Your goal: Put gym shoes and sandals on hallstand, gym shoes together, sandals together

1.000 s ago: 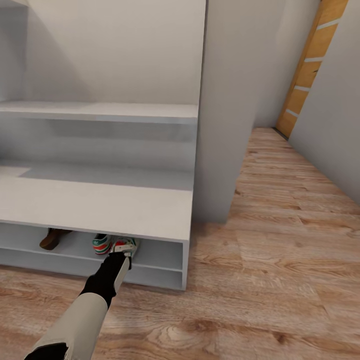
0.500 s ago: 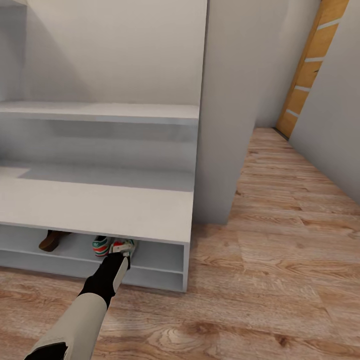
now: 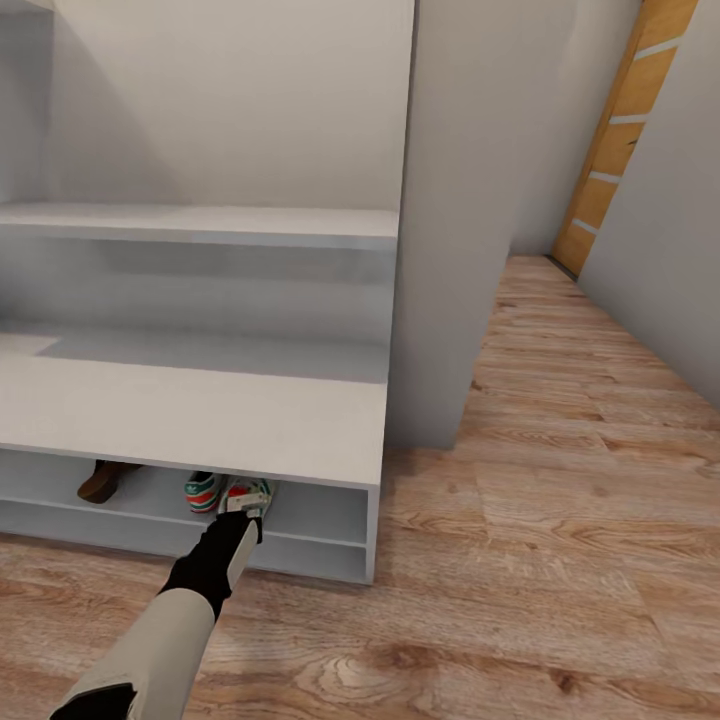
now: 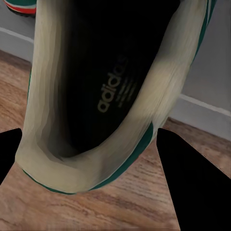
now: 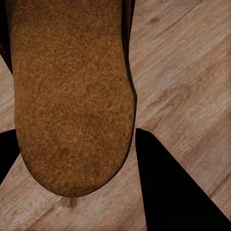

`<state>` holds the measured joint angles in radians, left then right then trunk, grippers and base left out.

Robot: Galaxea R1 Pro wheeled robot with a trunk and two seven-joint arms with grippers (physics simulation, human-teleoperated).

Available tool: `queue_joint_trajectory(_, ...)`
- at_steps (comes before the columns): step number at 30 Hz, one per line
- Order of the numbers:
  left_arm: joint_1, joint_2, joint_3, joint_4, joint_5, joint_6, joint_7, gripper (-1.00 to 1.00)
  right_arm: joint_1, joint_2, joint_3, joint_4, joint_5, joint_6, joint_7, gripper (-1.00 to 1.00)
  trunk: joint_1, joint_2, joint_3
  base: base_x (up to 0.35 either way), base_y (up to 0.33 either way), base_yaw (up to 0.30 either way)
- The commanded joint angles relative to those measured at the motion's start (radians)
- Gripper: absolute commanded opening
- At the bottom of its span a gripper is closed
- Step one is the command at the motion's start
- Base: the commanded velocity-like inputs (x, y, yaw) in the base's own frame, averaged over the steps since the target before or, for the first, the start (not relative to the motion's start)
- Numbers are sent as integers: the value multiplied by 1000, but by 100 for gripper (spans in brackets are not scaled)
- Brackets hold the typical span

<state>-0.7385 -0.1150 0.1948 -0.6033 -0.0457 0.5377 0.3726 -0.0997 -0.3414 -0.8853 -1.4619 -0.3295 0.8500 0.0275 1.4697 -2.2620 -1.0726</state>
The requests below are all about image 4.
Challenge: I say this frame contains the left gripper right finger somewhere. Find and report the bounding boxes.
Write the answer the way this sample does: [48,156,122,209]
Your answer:
[156,128,231,231]

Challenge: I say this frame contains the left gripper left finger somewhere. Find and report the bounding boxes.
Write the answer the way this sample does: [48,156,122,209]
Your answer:
[0,128,23,185]

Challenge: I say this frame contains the gym shoe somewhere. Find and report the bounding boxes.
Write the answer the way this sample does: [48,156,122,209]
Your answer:
[15,0,217,195]
[4,0,37,18]

